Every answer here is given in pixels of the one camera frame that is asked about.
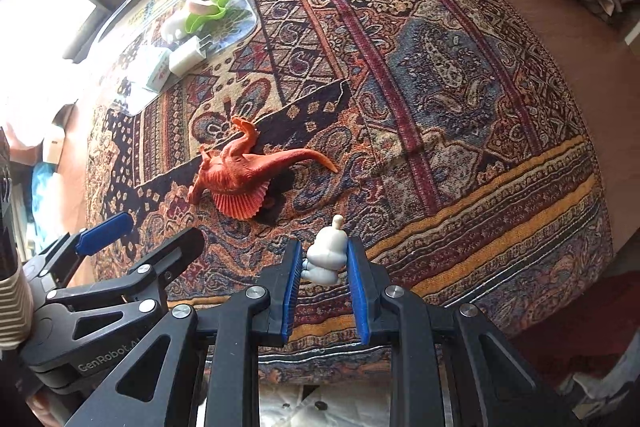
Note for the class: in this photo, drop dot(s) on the grey cloth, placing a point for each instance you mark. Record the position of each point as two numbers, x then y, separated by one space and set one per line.
620 382

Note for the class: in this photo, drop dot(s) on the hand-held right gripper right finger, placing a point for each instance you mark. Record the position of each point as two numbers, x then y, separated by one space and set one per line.
357 292

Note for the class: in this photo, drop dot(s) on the clear plastic container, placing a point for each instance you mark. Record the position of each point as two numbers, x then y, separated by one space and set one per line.
240 14

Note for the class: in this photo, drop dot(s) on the teal cartoon tissue packet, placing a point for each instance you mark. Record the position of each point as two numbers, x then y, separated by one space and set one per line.
160 72

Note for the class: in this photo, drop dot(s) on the white pink bunny toy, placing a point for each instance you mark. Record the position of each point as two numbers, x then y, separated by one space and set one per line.
175 24

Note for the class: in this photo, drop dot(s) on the orange dinosaur toy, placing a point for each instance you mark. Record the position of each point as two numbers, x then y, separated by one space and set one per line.
235 172

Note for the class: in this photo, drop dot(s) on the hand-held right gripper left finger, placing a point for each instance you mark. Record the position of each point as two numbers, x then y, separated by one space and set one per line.
292 292

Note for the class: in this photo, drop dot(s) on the white toy figure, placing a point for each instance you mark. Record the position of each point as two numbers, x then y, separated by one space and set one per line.
327 252

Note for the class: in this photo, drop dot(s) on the white charger plug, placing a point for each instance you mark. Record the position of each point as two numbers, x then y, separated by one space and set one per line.
185 57

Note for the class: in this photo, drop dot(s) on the person's left hand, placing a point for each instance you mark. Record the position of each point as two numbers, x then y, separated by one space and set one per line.
50 412

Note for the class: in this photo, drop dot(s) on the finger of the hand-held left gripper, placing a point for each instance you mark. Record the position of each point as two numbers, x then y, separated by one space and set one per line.
107 229
170 252

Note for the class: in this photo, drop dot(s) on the white dotted cloth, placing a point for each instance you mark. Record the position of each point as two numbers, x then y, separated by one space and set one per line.
300 412

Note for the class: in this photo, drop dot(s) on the patterned woven cloth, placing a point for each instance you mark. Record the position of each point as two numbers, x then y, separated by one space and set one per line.
450 107

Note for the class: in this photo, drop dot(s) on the blue plastic bag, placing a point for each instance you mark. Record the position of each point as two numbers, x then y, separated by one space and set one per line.
45 192

